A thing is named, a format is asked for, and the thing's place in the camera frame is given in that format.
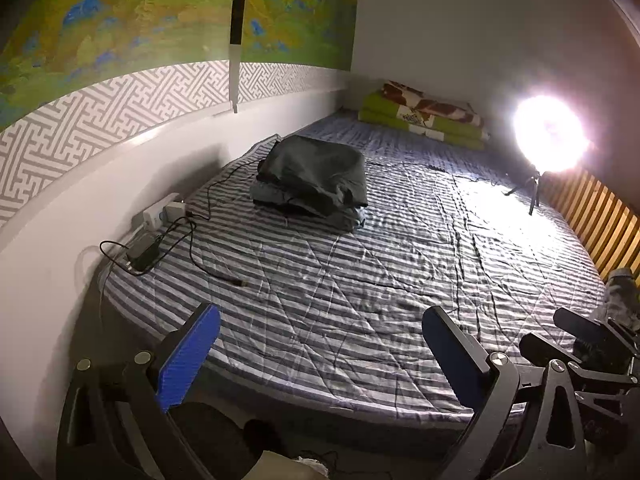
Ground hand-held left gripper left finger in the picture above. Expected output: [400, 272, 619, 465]
[56, 302, 222, 480]

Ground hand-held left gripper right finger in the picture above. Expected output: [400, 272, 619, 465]
[421, 305, 589, 480]

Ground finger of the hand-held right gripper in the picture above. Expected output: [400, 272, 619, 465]
[519, 332, 582, 364]
[553, 307, 609, 344]

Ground dark green pants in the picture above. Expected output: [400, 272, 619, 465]
[256, 134, 369, 212]

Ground grey mottled cloth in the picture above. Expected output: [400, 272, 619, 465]
[602, 268, 640, 322]

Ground black power adapter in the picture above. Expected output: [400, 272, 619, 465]
[124, 233, 164, 274]

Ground yellow slatted panel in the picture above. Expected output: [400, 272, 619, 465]
[541, 167, 640, 282]

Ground blue white striped bedspread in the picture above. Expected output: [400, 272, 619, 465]
[99, 110, 609, 419]

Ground black light tripod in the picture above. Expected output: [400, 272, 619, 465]
[502, 170, 544, 217]

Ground white power strip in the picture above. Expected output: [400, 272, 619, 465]
[131, 194, 187, 234]

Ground pale cloth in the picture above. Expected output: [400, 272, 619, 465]
[249, 449, 332, 480]

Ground blue-grey folded cloth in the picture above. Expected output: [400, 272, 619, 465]
[249, 180, 369, 232]

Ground green floral folded quilt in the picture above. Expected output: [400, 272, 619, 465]
[357, 80, 492, 152]

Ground black white hanging strip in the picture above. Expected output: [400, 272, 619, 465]
[227, 0, 252, 114]

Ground black cable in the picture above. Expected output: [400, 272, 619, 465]
[188, 217, 252, 289]
[369, 160, 507, 186]
[186, 134, 282, 222]

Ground black charger with cables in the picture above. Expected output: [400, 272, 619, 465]
[98, 220, 197, 276]

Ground ring light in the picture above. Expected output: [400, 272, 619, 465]
[512, 93, 589, 174]

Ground green landscape wall mural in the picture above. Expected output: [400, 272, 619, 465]
[0, 0, 362, 132]

